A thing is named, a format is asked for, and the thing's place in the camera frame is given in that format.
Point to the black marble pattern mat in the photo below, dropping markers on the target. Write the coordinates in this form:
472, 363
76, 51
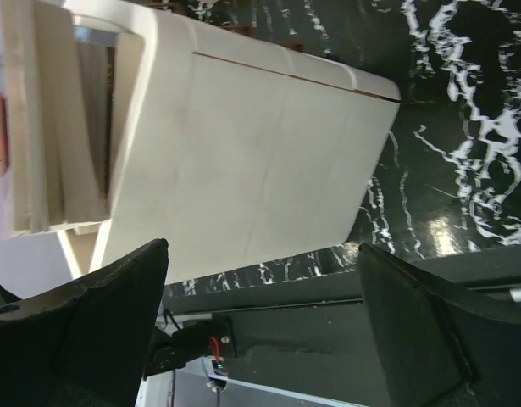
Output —
449, 177

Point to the white square storage bin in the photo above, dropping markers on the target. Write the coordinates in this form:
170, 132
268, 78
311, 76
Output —
235, 150

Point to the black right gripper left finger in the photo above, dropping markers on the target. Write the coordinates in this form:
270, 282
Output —
84, 343

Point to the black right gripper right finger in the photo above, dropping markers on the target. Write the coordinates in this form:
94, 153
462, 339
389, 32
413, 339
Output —
439, 343

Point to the books stack in bin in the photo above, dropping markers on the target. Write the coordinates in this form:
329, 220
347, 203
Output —
59, 89

